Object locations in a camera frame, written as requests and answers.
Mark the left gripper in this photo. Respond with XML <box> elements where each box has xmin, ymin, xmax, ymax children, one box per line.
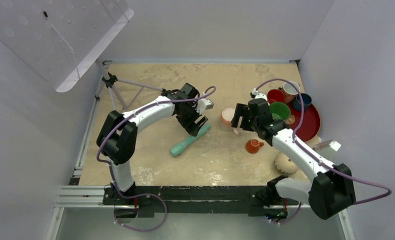
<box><xmin>175</xmin><ymin>102</ymin><xmax>207</xmax><ymax>137</ymax></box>

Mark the pink white mug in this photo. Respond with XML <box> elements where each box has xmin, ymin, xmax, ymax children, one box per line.
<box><xmin>218</xmin><ymin>107</ymin><xmax>240</xmax><ymax>135</ymax></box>

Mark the teal pen tube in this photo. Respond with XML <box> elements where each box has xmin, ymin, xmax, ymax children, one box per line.
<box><xmin>169</xmin><ymin>123</ymin><xmax>212</xmax><ymax>157</ymax></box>

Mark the large white cat mug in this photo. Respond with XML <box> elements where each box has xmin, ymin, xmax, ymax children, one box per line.
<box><xmin>269</xmin><ymin>101</ymin><xmax>291</xmax><ymax>120</ymax></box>

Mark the red glossy mug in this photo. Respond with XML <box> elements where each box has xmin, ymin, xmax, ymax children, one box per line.
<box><xmin>267</xmin><ymin>89</ymin><xmax>286</xmax><ymax>104</ymax></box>

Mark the small orange cup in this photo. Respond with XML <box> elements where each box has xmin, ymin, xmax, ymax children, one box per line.
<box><xmin>245</xmin><ymin>138</ymin><xmax>265</xmax><ymax>154</ymax></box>

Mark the pink brown mug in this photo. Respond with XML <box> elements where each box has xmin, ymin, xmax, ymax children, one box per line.
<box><xmin>281</xmin><ymin>81</ymin><xmax>301</xmax><ymax>104</ymax></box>

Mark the blue mug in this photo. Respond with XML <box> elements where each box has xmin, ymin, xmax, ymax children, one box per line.
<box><xmin>292</xmin><ymin>93</ymin><xmax>313</xmax><ymax>111</ymax></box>

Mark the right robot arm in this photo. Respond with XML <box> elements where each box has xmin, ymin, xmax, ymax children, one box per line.
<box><xmin>231</xmin><ymin>98</ymin><xmax>356</xmax><ymax>220</ymax></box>

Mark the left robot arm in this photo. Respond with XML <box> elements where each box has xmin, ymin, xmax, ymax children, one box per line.
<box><xmin>96</xmin><ymin>83</ymin><xmax>216</xmax><ymax>205</ymax></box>

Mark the cream teapot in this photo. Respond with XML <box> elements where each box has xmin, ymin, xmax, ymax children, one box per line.
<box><xmin>273</xmin><ymin>152</ymin><xmax>298</xmax><ymax>176</ymax></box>

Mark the red round tray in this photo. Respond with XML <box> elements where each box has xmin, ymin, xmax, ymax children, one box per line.
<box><xmin>286</xmin><ymin>102</ymin><xmax>321</xmax><ymax>142</ymax></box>

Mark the tripod stand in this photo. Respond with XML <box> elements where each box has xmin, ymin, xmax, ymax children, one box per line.
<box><xmin>94</xmin><ymin>58</ymin><xmax>166</xmax><ymax>111</ymax></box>

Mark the clear acrylic panel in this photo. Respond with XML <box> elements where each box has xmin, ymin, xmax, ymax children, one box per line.
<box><xmin>0</xmin><ymin>0</ymin><xmax>134</xmax><ymax>93</ymax></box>

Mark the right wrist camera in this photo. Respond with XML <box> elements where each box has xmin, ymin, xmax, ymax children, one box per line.
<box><xmin>250</xmin><ymin>88</ymin><xmax>268</xmax><ymax>102</ymax></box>

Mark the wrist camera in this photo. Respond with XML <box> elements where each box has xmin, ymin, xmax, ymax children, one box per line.
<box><xmin>196</xmin><ymin>98</ymin><xmax>214</xmax><ymax>114</ymax></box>
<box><xmin>250</xmin><ymin>88</ymin><xmax>268</xmax><ymax>102</ymax></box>

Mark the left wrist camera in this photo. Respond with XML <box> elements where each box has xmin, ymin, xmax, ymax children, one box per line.
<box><xmin>196</xmin><ymin>98</ymin><xmax>214</xmax><ymax>114</ymax></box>

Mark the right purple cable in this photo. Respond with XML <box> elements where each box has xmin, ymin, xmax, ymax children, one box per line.
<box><xmin>254</xmin><ymin>78</ymin><xmax>393</xmax><ymax>226</ymax></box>

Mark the purple cable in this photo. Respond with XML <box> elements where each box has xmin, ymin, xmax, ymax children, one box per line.
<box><xmin>254</xmin><ymin>78</ymin><xmax>393</xmax><ymax>226</ymax></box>
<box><xmin>96</xmin><ymin>86</ymin><xmax>218</xmax><ymax>232</ymax></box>

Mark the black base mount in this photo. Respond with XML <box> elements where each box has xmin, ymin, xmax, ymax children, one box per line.
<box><xmin>102</xmin><ymin>185</ymin><xmax>298</xmax><ymax>218</ymax></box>

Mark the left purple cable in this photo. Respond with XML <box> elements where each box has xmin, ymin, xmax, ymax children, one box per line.
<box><xmin>96</xmin><ymin>86</ymin><xmax>218</xmax><ymax>232</ymax></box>

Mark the white box on wall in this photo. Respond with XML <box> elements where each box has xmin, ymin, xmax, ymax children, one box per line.
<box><xmin>312</xmin><ymin>140</ymin><xmax>342</xmax><ymax>155</ymax></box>

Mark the aluminium frame rail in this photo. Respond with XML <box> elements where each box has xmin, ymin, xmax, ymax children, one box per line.
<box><xmin>50</xmin><ymin>63</ymin><xmax>355</xmax><ymax>240</ymax></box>

